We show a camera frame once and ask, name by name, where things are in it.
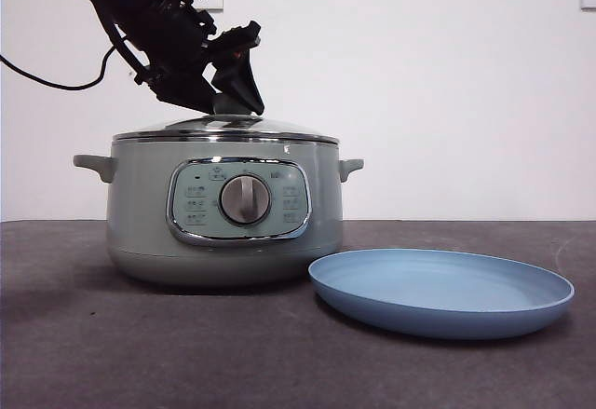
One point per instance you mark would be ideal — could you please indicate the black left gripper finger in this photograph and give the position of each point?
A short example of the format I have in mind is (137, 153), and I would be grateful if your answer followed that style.
(237, 83)
(186, 87)

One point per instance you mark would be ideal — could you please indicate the glass lid with green knob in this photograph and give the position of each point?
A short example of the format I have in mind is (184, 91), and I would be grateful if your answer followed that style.
(233, 127)

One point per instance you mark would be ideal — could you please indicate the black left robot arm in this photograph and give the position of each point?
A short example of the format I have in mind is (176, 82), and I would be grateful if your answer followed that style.
(149, 17)

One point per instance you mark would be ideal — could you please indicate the pale green electric steamer pot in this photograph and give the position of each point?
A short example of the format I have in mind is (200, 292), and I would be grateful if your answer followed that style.
(139, 204)

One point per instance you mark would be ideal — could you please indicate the light blue round plate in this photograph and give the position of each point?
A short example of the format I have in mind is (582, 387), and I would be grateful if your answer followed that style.
(442, 297)

